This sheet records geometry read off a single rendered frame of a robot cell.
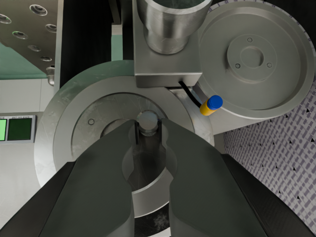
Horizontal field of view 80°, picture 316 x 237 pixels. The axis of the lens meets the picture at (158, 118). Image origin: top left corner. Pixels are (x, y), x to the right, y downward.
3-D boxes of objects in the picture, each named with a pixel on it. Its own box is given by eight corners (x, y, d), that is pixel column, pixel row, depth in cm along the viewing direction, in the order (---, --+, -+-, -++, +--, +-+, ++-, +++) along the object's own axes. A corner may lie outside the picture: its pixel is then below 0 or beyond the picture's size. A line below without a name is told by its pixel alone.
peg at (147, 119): (163, 114, 11) (154, 136, 11) (161, 122, 14) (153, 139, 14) (141, 105, 11) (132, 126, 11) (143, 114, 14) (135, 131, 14)
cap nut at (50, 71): (58, 67, 49) (57, 83, 48) (64, 72, 52) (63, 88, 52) (43, 67, 49) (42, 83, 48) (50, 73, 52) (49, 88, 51)
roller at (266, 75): (303, -1, 19) (327, 116, 17) (216, 86, 44) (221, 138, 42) (185, 0, 18) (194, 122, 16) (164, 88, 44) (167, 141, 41)
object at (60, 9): (67, -98, 20) (60, 62, 17) (111, 35, 44) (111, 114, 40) (63, -98, 20) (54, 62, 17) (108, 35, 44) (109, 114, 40)
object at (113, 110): (51, 121, 14) (143, 74, 15) (64, 124, 16) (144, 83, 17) (98, 217, 13) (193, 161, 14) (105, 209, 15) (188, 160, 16)
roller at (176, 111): (218, 112, 16) (156, 248, 14) (176, 137, 42) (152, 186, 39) (98, 52, 17) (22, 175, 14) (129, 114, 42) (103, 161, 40)
